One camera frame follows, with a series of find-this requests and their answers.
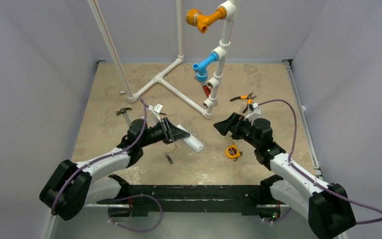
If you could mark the white PVC pipe frame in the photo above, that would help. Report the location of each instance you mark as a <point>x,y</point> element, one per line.
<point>208,72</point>

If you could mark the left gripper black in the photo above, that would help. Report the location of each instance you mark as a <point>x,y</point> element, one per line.
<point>175,133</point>

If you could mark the orange pipe fitting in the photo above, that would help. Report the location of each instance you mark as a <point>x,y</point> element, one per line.
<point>194,17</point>

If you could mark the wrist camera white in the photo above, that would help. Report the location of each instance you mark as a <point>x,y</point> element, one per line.
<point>254,112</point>
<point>156,110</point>

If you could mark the yellow tape measure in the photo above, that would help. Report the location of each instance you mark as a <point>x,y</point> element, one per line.
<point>232,151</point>

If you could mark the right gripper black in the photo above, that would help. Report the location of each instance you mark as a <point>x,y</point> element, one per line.
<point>236,124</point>

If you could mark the aluminium rail frame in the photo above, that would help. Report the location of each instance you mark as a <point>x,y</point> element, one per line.
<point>301,108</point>

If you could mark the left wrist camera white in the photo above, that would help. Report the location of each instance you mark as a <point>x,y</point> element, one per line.
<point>156,110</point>

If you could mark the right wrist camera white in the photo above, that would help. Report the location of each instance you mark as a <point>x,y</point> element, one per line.
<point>254,112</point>

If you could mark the orange handled pliers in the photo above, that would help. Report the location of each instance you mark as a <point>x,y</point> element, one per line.
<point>249,99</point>

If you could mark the white remote control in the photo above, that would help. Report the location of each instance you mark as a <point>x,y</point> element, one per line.
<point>191,141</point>

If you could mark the blue pipe fitting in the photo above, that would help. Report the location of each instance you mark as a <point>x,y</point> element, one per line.
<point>200,69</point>

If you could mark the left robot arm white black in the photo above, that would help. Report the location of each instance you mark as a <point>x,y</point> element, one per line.
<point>74,185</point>

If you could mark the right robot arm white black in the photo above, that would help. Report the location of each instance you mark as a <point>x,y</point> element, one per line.
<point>321,203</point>

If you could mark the small hammer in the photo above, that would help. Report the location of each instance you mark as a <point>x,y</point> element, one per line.
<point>123,111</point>

